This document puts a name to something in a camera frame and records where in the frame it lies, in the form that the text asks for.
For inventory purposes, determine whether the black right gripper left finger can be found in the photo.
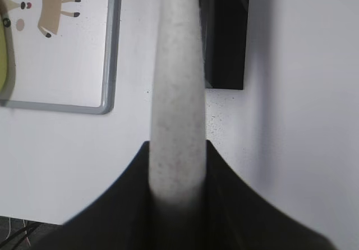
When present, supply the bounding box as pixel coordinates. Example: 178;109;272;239
29;140;158;250

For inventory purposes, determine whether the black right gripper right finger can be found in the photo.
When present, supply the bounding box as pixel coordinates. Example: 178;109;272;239
200;139;337;250

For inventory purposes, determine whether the white grey-rimmed cutting board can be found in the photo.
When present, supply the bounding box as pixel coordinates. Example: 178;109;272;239
1;0;121;114

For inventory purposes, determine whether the black cable under table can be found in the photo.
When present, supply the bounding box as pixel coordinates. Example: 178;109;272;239
0;222;39;250

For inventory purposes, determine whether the yellow plastic banana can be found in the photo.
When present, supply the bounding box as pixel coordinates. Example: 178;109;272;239
1;0;16;100

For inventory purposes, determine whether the black knife stand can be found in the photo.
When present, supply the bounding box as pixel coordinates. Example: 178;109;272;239
199;0;249;90

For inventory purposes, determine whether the white-handled kitchen knife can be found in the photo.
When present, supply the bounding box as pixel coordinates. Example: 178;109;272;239
149;0;206;206

